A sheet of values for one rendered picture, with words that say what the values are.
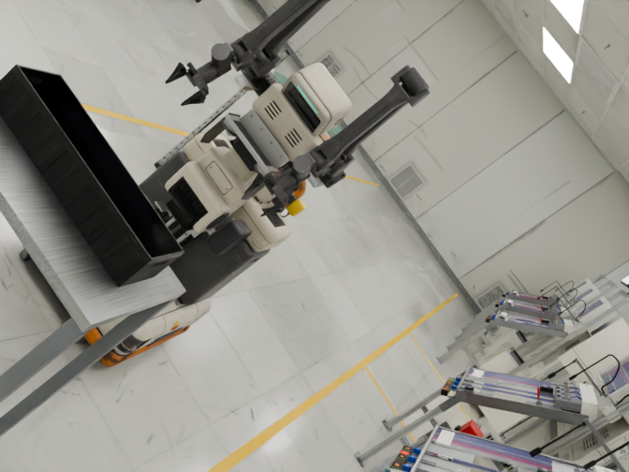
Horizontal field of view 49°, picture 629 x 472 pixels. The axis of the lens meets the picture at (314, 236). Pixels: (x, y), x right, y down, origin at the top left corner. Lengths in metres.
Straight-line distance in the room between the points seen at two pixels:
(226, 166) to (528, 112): 9.24
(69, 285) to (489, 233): 10.12
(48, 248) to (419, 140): 10.28
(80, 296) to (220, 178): 1.11
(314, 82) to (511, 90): 9.28
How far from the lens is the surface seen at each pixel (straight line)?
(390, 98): 2.15
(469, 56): 11.74
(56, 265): 1.57
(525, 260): 11.36
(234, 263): 2.82
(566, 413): 4.11
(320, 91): 2.39
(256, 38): 2.29
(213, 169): 2.56
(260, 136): 2.46
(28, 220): 1.61
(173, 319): 2.88
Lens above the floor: 1.64
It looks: 15 degrees down
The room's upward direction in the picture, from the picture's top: 53 degrees clockwise
